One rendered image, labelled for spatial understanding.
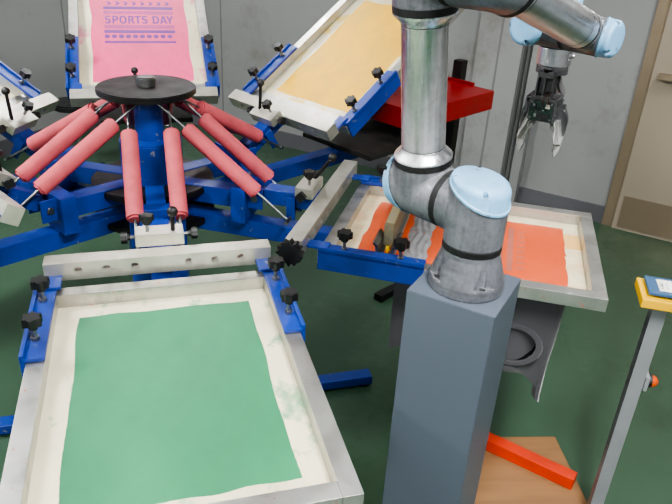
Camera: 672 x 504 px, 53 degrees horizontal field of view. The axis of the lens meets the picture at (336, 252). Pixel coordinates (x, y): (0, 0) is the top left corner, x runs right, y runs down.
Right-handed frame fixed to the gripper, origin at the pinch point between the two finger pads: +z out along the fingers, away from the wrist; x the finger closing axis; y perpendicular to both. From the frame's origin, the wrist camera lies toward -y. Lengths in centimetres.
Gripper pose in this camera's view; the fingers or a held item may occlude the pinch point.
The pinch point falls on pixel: (538, 148)
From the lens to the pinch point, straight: 172.3
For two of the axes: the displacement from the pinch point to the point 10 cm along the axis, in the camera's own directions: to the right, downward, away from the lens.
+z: -0.5, 8.8, 4.6
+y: -4.9, 3.8, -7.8
